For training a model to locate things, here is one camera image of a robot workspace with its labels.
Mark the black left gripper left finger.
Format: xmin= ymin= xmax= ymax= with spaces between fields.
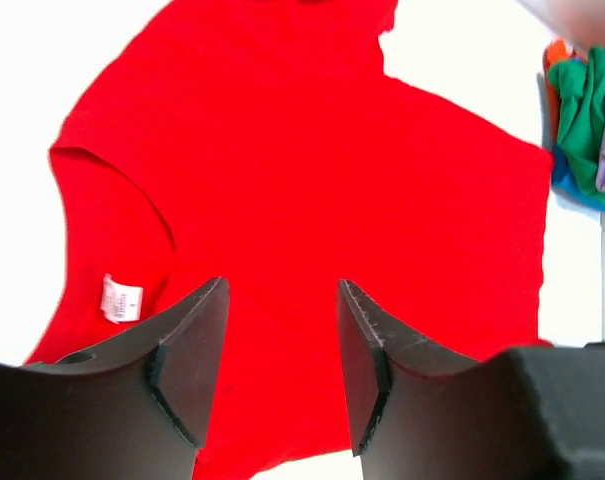
xmin=0 ymin=277 xmax=230 ymax=479

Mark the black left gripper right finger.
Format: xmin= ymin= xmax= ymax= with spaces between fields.
xmin=337 ymin=280 xmax=605 ymax=479

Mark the red t shirt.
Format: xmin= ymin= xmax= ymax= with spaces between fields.
xmin=31 ymin=1 xmax=551 ymax=479

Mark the blue folded t shirt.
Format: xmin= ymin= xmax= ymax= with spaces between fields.
xmin=551 ymin=144 xmax=605 ymax=213

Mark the green folded t shirt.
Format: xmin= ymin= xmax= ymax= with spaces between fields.
xmin=549 ymin=46 xmax=605 ymax=202

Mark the orange folded t shirt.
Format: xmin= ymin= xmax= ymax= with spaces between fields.
xmin=542 ymin=39 xmax=587 ymax=134

